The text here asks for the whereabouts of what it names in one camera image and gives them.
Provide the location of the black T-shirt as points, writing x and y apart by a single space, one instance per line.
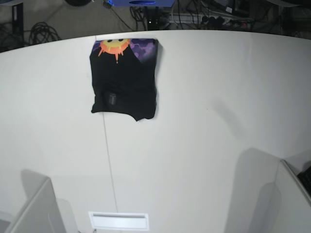
123 76

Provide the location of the blue box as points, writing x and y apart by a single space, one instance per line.
151 3

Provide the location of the white left partition panel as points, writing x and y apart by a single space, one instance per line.
42 211

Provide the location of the white partition panel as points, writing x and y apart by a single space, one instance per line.
284 205
42 211

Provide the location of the white right partition panel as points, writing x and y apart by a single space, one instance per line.
284 205

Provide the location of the black keyboard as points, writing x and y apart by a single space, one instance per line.
305 179

